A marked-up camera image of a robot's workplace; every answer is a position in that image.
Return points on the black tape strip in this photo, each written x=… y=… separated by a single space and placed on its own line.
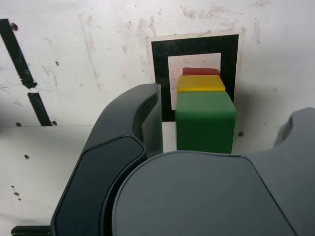
x=17 y=59

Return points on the red cube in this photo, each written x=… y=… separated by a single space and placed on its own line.
x=199 y=71

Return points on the black tape square outline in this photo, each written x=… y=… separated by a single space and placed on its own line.
x=160 y=61

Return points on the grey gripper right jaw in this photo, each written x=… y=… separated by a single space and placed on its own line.
x=197 y=196

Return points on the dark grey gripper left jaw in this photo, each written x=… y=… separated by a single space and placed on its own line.
x=98 y=172

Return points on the yellow cube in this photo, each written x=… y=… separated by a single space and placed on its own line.
x=200 y=83

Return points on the green cube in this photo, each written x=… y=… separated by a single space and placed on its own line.
x=204 y=123

